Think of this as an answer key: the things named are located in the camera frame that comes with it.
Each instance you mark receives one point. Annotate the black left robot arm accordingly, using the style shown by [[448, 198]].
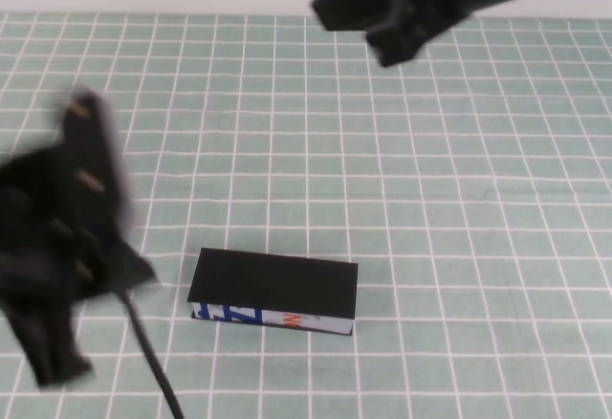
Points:
[[19, 227]]

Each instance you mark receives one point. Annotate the green white grid tablecloth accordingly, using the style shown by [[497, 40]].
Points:
[[334, 151]]

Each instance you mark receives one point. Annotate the black printed glasses case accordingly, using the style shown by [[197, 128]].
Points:
[[277, 280]]

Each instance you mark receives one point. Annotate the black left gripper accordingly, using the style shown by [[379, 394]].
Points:
[[86, 208]]

